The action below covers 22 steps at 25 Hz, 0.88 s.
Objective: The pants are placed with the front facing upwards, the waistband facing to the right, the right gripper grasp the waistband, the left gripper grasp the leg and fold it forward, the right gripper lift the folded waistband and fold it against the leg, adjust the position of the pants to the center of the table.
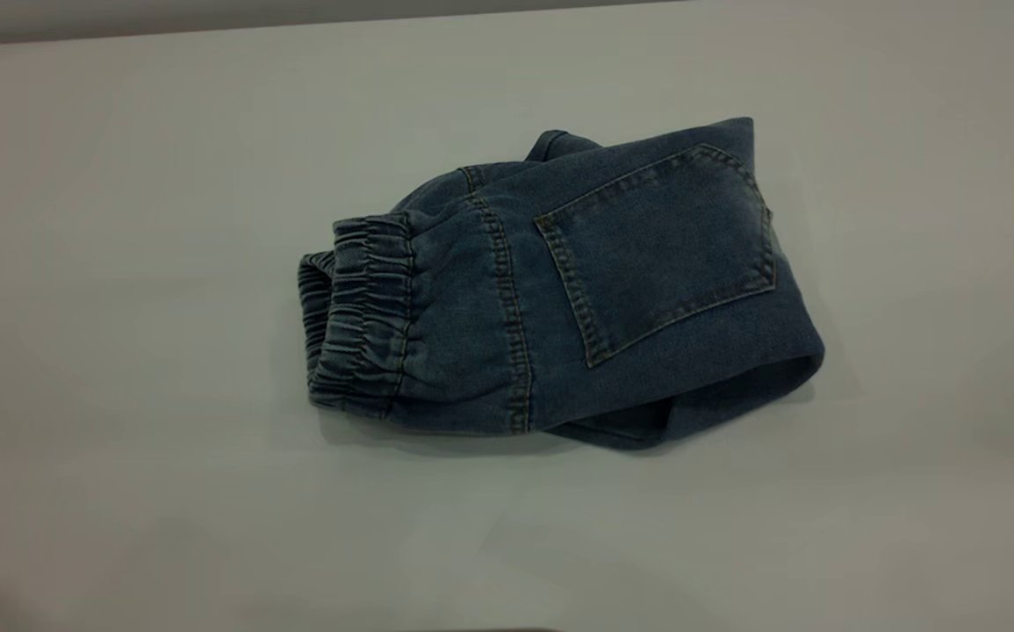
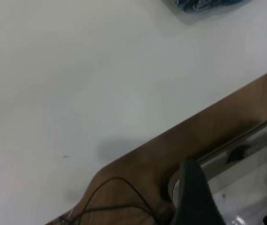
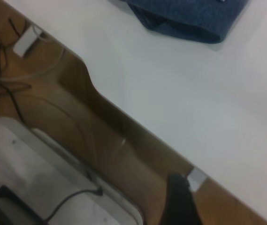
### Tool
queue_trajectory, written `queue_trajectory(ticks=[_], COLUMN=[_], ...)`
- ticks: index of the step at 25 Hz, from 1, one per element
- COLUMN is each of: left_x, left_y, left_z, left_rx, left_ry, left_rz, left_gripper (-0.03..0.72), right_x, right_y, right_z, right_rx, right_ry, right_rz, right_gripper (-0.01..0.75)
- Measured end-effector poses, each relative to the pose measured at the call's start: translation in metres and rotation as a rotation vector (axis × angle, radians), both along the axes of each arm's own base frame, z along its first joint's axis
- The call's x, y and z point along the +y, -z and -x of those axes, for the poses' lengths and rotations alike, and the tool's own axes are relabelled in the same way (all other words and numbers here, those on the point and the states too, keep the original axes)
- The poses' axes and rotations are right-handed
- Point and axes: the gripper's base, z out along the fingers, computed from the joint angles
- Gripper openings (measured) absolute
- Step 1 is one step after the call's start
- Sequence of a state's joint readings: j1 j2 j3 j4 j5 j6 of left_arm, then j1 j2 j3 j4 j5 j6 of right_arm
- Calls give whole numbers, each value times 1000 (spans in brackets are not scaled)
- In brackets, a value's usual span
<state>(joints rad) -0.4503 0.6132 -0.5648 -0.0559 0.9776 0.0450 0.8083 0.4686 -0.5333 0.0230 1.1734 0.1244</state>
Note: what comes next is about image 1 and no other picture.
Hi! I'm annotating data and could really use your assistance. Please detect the blue denim pants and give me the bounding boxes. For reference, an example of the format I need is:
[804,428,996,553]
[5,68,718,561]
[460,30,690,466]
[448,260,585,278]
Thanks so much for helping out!
[298,117,826,451]

